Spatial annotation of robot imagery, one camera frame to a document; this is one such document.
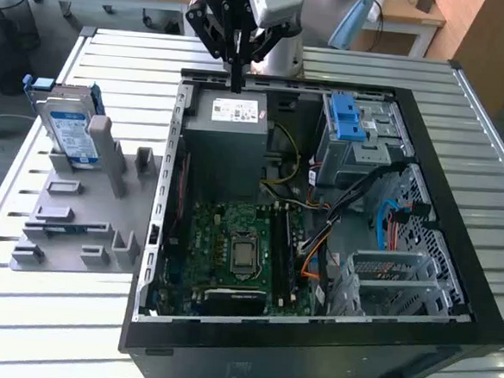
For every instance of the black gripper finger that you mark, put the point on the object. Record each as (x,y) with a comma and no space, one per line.
(243,67)
(211,35)

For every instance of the hard disk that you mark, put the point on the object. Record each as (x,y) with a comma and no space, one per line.
(70,133)

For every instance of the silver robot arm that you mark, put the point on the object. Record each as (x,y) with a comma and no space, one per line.
(287,53)

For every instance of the grey metal disk bay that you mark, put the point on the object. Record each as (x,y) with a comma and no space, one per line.
(401,286)

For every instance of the grey power supply unit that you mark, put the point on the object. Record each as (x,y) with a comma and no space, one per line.
(223,161)

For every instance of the blue drive latch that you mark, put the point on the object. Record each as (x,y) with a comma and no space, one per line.
(345,117)

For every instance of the grey metal drive cage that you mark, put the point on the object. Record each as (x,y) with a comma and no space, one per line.
(366,158)

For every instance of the CPU socket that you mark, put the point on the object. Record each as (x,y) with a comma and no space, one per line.
(246,235)

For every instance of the green motherboard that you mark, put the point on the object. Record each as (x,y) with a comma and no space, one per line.
(207,238)

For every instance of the silver CPU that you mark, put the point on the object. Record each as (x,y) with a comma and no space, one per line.
(244,255)

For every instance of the small dark box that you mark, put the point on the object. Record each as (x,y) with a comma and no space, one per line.
(425,4)

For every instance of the black RAM slot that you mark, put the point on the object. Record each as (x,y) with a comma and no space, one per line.
(277,260)

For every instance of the black RAM stick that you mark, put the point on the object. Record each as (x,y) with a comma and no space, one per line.
(290,261)

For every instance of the black mesh bin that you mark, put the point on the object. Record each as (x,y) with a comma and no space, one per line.
(10,64)

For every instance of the grey parts rack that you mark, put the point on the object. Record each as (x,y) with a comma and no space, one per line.
(81,211)

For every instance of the black graphics card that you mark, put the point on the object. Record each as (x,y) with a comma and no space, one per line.
(233,302)

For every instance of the wooden cabinet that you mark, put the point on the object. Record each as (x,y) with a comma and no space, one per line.
(495,50)

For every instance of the black PC case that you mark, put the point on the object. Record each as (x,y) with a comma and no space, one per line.
(266,363)

